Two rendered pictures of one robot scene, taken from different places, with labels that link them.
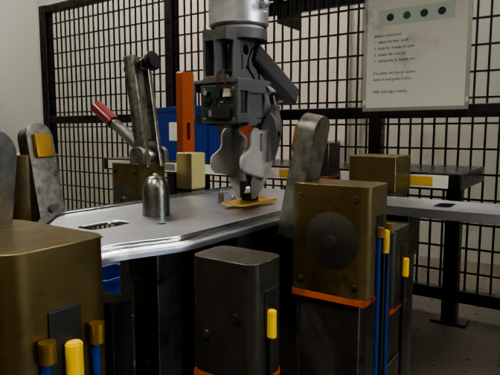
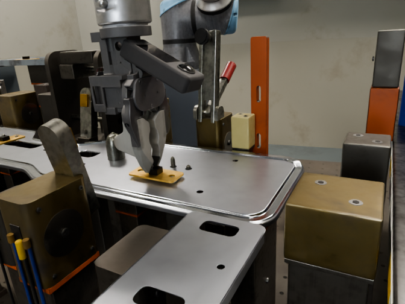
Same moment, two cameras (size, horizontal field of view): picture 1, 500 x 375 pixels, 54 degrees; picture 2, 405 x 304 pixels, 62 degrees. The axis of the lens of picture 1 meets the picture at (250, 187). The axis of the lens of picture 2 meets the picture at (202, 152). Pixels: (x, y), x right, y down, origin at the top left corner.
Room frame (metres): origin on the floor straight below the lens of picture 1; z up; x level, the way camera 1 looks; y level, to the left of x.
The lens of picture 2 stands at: (0.69, -0.50, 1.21)
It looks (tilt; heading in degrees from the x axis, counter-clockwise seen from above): 19 degrees down; 84
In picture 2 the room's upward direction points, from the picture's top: 3 degrees counter-clockwise
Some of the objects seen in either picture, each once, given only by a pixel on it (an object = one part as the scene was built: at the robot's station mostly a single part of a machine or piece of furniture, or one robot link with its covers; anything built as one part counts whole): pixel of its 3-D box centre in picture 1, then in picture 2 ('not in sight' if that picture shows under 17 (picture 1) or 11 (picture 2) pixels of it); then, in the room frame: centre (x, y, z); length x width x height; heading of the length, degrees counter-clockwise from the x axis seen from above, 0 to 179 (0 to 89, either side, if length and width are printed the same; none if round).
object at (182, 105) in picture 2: not in sight; (185, 122); (0.75, 0.73, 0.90); 0.20 x 0.20 x 0.40; 62
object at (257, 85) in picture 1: (236, 79); (127, 71); (0.64, 0.02, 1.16); 0.09 x 0.08 x 0.12; 145
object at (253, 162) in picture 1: (251, 164); (130, 145); (0.63, 0.00, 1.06); 0.06 x 0.03 x 0.09; 145
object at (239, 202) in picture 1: (250, 197); (155, 171); (0.66, 0.00, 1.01); 0.08 x 0.04 x 0.01; 145
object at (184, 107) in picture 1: (187, 216); (260, 168); (0.86, 0.11, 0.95); 0.03 x 0.01 x 0.50; 145
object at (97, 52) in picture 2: not in sight; (102, 142); (0.51, 0.42, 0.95); 0.18 x 0.13 x 0.49; 145
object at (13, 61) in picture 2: not in sight; (46, 60); (0.31, 0.71, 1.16); 0.37 x 0.14 x 0.02; 145
